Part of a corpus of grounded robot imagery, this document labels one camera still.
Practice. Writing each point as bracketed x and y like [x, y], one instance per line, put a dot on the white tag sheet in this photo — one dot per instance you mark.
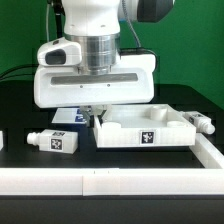
[68, 116]

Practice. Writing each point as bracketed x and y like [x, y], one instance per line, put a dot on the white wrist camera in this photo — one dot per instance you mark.
[59, 52]

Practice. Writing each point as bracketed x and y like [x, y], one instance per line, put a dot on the white right fence wall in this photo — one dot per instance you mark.
[208, 155]

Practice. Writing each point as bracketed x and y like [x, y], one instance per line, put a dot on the white square tabletop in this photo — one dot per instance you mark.
[149, 125]

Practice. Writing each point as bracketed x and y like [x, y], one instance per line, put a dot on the white front fence wall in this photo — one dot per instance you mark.
[118, 182]

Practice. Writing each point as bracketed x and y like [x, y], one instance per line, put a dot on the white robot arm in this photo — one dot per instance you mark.
[86, 67]

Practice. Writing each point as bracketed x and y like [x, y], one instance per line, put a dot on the white left fence piece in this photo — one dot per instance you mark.
[1, 140]

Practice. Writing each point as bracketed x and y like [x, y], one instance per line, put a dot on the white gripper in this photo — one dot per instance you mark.
[128, 81]

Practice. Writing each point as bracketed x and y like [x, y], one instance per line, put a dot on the white fence wall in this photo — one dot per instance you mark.
[118, 182]
[208, 155]

